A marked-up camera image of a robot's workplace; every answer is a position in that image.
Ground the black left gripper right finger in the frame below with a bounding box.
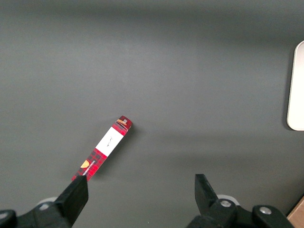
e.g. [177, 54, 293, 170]
[187, 173, 295, 228]

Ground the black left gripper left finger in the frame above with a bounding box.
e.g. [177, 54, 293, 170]
[0, 175, 89, 228]

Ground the wooden drawer cabinet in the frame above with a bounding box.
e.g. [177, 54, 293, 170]
[286, 196, 304, 228]

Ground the red plaid carton box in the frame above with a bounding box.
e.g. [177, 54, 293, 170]
[71, 115, 133, 182]

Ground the beige rectangular tray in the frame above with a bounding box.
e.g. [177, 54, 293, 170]
[286, 39, 304, 131]

